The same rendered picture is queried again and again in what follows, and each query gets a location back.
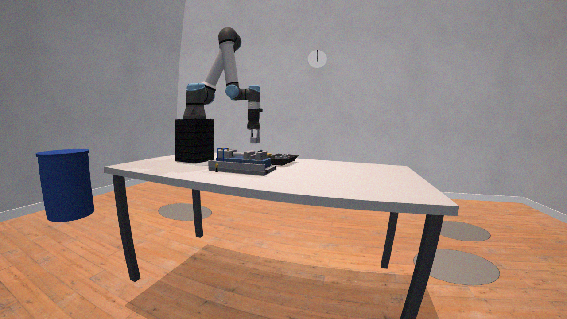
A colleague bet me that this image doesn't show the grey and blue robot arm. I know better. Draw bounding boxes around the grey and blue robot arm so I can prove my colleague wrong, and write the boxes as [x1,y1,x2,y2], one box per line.
[183,27,260,119]

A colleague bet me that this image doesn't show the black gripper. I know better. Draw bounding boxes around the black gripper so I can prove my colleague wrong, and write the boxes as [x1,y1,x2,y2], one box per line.
[247,102,263,139]

